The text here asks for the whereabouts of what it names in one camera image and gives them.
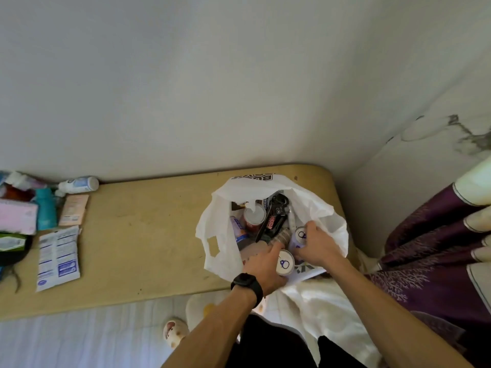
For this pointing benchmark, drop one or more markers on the white bottle with pink cap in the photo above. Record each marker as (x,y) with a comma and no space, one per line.
(21,180)

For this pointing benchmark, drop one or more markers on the cream and purple curtain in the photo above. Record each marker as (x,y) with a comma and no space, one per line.
(429,256)

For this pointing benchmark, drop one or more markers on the red can with silver lid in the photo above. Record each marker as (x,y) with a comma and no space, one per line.
(254,214)

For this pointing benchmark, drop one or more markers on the small black accessory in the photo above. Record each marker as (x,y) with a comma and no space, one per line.
(278,210)

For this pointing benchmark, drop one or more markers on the light wooden cabinet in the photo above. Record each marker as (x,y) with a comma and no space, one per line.
(145,241)

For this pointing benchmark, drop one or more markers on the red bottle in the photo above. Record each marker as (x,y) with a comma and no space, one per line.
(15,193)

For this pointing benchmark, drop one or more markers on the lilac white can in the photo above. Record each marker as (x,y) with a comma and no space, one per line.
(285,263)
(299,237)
(238,226)

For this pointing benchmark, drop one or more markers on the black shorts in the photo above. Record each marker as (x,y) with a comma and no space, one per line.
(268,348)

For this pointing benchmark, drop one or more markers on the white blue bottle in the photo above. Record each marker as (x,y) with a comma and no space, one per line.
(78,185)

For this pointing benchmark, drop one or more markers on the person's left hand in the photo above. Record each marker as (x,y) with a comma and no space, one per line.
(266,272)

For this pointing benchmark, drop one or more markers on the peach sachet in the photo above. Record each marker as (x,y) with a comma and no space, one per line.
(73,210)

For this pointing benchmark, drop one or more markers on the white plastic bag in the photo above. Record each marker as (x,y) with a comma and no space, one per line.
(222,222)

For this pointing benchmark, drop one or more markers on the black smartwatch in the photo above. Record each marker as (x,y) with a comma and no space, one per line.
(247,281)

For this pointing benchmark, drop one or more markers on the teal bottle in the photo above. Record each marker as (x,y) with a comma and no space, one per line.
(46,210)

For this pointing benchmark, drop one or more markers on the person's left forearm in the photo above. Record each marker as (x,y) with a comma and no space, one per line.
(207,337)

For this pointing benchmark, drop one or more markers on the person's right hand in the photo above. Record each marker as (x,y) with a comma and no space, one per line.
(322,249)

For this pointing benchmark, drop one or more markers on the person's right forearm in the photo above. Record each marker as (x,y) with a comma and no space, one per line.
(395,321)

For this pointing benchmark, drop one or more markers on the black pouch with green label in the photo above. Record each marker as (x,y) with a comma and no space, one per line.
(19,258)

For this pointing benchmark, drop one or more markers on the pink soft pack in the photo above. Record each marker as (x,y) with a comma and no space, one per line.
(17,217)

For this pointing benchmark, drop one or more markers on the cream spotted left slipper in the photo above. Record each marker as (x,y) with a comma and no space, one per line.
(174,333)

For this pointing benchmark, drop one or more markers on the white blue printed packet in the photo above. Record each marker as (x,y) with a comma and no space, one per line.
(57,260)

